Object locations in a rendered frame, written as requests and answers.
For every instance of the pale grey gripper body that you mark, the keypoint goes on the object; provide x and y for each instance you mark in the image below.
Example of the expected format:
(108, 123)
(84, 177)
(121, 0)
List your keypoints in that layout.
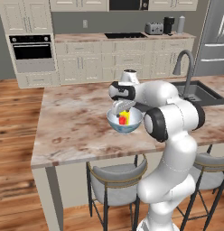
(123, 106)

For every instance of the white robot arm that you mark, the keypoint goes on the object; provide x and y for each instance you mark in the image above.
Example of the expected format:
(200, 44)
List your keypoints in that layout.
(174, 126)

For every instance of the pale blue bowl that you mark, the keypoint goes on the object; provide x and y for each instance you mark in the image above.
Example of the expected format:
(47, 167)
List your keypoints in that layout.
(126, 124)

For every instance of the cream base cupboards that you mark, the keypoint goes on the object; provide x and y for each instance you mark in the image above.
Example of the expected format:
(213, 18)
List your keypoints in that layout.
(123, 60)

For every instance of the black hob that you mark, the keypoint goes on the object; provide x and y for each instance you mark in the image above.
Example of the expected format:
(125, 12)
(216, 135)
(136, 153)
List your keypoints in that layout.
(125, 35)

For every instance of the grey curved tap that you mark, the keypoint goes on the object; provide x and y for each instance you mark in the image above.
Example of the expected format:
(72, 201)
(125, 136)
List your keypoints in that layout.
(186, 69)

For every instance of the dark sink basin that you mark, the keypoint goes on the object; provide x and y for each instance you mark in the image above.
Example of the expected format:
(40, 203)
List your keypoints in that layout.
(198, 91)

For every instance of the grey bar stool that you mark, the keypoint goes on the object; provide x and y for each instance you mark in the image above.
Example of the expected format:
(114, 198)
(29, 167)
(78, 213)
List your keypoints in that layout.
(210, 174)
(116, 183)

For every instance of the silver toaster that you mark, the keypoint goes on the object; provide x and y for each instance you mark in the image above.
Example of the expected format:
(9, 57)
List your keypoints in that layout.
(154, 28)

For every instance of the black coffee machine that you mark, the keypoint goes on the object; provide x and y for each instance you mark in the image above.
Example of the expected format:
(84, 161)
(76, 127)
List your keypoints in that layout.
(169, 25)

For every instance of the grey cylinder jar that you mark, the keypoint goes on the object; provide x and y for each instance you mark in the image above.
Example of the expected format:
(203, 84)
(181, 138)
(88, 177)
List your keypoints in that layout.
(181, 24)

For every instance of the black microwave oven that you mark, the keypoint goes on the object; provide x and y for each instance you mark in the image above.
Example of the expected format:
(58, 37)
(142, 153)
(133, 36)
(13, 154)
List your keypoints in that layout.
(128, 4)

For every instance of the stainless steel fridge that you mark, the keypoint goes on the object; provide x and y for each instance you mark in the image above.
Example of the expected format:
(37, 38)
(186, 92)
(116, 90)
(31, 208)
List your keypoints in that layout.
(213, 37)

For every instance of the cream tall oven cabinet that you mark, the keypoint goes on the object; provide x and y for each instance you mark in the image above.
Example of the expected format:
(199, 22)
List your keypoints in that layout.
(26, 18)

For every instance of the white wall socket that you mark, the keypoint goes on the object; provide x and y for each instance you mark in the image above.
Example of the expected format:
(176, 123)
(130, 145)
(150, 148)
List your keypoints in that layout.
(85, 23)

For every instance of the black wall oven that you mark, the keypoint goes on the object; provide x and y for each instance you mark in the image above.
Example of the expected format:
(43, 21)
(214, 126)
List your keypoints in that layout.
(32, 52)

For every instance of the cream wall cupboards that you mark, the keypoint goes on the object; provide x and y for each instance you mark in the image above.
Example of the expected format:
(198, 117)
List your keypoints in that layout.
(80, 4)

